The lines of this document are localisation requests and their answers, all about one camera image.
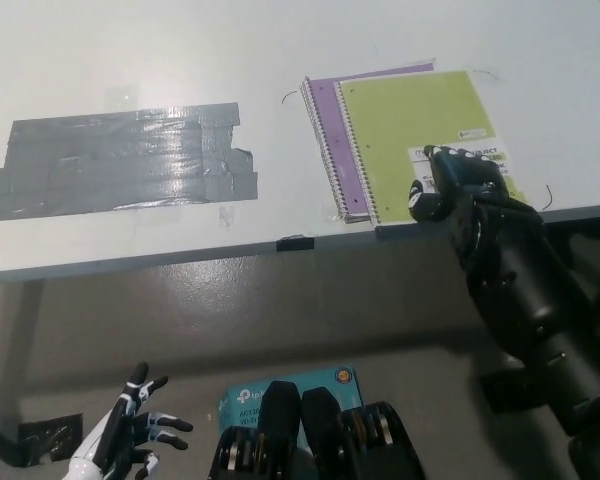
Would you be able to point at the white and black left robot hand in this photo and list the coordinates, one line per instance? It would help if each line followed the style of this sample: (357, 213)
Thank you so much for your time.
(112, 435)

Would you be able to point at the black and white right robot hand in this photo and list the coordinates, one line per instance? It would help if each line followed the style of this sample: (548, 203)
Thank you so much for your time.
(455, 175)

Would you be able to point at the green spiral notebook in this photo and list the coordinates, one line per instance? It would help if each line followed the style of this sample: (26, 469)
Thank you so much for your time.
(405, 115)

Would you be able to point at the black robot torso blocks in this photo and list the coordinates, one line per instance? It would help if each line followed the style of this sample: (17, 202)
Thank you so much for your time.
(285, 440)

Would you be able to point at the purple spiral notebook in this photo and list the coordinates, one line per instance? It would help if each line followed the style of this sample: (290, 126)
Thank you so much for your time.
(332, 120)

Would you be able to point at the teal router box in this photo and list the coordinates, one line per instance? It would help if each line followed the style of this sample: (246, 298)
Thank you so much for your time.
(247, 400)

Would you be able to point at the small black tape piece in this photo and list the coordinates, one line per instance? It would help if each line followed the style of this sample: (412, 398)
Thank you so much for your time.
(295, 244)

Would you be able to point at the small clear tape piece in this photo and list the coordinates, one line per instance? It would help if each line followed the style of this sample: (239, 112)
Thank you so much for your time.
(226, 217)

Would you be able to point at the grey duct tape patch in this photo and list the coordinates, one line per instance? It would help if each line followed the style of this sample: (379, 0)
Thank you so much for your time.
(120, 160)

